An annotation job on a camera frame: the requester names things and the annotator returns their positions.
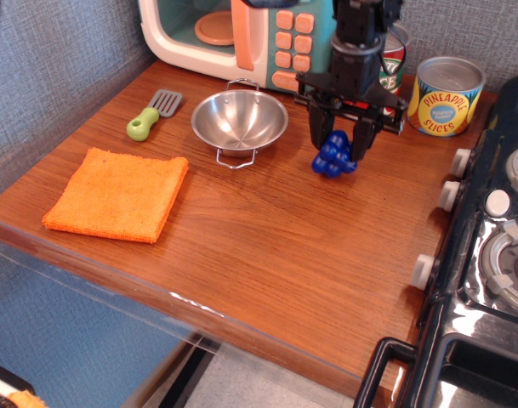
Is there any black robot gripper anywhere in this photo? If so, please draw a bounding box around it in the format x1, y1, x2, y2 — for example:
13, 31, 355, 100
296, 36, 407, 162

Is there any blue toy grape bunch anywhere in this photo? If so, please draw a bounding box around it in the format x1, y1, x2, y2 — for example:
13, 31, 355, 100
311, 130, 358, 179

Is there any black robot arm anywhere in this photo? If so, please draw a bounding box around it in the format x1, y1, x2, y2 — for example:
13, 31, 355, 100
296, 1, 408, 162

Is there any stainless steel pot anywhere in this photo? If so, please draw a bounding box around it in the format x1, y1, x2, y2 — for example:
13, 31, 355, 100
191, 78, 289, 170

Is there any tomato sauce can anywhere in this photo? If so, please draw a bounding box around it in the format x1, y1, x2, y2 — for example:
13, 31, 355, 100
379, 22, 410, 95

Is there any pineapple slices can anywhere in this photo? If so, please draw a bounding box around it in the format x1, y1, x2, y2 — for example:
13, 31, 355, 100
407, 56, 486, 138

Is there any teal toy microwave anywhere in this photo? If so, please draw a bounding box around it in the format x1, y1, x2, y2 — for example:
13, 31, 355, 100
139, 1, 336, 93

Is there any white stove knob rear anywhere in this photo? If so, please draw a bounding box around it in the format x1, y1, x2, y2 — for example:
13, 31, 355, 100
450, 149, 472, 179

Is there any white stove knob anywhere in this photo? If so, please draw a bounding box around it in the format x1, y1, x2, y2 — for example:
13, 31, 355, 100
410, 254, 435, 291
450, 149, 472, 179
437, 180, 460, 212

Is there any white stove knob middle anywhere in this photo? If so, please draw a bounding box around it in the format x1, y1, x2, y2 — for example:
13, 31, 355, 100
437, 180, 460, 212

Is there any white stove knob front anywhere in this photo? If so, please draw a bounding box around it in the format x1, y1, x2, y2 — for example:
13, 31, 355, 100
410, 254, 435, 291

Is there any peach microwave turntable plate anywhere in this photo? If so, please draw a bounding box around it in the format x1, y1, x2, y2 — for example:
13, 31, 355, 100
194, 10, 234, 46

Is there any white round stove button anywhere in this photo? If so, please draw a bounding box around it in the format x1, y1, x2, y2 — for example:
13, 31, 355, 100
485, 190, 510, 218

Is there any grey stove burner front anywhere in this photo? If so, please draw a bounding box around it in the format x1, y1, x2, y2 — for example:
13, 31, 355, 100
480, 220, 518, 310

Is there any orange folded cloth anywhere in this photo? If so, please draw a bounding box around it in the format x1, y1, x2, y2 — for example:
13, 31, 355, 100
42, 148, 189, 244

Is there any black toy stove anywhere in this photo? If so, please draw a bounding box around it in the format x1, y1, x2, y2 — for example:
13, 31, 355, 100
355, 76, 518, 407

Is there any orange object bottom left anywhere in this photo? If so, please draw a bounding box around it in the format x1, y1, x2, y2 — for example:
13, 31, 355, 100
7, 390, 47, 408

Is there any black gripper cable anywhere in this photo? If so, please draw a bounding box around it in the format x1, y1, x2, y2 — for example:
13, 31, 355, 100
379, 31, 408, 77

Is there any green handled grey spatula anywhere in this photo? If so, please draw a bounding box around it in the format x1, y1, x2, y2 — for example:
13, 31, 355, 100
126, 89, 183, 142

